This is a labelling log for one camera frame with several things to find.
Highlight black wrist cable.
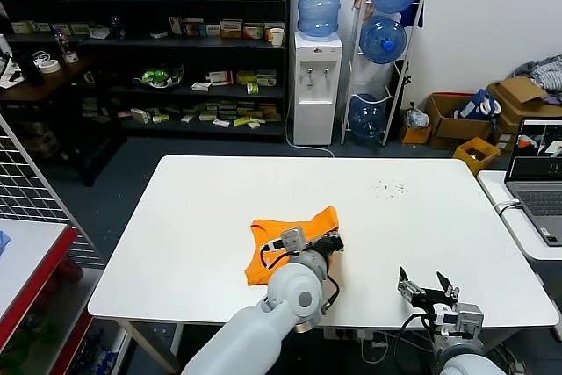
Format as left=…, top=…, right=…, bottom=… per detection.
left=259, top=242, right=286, bottom=270
left=394, top=313, right=436, bottom=352

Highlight white laptop cable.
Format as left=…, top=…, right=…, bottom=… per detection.
left=491, top=199, right=522, bottom=217

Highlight yellow plastic bin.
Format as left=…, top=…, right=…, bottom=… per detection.
left=451, top=137, right=501, bottom=177

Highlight grey crumpled plastic bag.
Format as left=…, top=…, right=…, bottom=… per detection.
left=403, top=101, right=429, bottom=130

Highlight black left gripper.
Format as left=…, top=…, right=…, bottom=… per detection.
left=310, top=234, right=346, bottom=258

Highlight large brown cardboard box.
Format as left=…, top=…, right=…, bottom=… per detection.
left=485, top=75, right=562, bottom=152

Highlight blue water jug, blue cap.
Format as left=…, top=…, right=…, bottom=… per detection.
left=358, top=15, right=407, bottom=65

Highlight small white side table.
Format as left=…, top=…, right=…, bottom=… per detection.
left=476, top=169, right=562, bottom=262

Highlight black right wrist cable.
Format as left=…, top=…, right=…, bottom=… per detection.
left=394, top=313, right=436, bottom=352

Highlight white dispenser power cable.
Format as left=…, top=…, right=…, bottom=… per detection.
left=285, top=97, right=335, bottom=159

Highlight pile of grey blue clothes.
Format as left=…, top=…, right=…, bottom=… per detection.
left=511, top=54, right=562, bottom=94

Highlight white work table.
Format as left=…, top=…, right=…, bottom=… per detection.
left=86, top=155, right=559, bottom=367

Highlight black cylindrical cup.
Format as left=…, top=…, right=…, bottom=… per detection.
left=19, top=53, right=45, bottom=87

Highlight white wire grid panel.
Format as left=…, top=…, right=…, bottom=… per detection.
left=0, top=113, right=104, bottom=269

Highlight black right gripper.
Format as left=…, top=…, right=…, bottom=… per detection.
left=396, top=265, right=460, bottom=313

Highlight upright blue water jug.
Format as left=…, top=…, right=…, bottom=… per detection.
left=297, top=0, right=345, bottom=39

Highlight white red medicine box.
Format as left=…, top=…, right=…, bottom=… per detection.
left=208, top=70, right=234, bottom=87

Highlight empty blue water jug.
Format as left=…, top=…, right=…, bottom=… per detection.
left=348, top=92, right=388, bottom=147

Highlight dark blue hanging cloth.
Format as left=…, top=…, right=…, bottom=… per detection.
left=401, top=0, right=426, bottom=29

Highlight grey open laptop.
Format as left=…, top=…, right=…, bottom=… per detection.
left=503, top=116, right=562, bottom=248

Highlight white table red edge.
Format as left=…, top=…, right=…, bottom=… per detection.
left=0, top=218, right=80, bottom=332

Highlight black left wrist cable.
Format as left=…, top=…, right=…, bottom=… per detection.
left=259, top=242, right=286, bottom=270

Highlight green white plastic bag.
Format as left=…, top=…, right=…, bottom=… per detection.
left=133, top=62, right=185, bottom=90

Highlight white water dispenser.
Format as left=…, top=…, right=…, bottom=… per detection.
left=292, top=32, right=343, bottom=148

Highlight blue white bag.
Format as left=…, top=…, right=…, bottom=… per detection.
left=451, top=88, right=501, bottom=121

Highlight white power strip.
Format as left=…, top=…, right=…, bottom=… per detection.
left=323, top=328, right=387, bottom=343

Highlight small yellow cardboard box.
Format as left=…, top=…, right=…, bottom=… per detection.
left=399, top=124, right=431, bottom=146

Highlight scattered dark crumbs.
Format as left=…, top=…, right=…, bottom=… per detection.
left=372, top=179, right=409, bottom=200

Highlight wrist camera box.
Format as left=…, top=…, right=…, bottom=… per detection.
left=432, top=301, right=485, bottom=339
left=270, top=226, right=306, bottom=256

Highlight white metal jug rack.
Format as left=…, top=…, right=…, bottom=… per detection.
left=339, top=0, right=427, bottom=148

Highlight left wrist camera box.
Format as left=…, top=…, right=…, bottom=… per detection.
left=270, top=226, right=306, bottom=256

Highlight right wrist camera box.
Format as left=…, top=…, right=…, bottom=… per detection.
left=432, top=301, right=485, bottom=339

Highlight black metal shelving unit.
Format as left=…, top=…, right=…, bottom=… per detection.
left=0, top=0, right=292, bottom=144

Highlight clear bottle pink label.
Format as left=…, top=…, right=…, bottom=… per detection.
left=54, top=28, right=79, bottom=64

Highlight dark brown wooden desk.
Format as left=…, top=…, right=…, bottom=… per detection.
left=0, top=56, right=128, bottom=187

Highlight black tripod stand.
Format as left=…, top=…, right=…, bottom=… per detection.
left=393, top=61, right=413, bottom=130

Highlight orange t-shirt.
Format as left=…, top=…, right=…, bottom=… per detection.
left=243, top=206, right=341, bottom=286

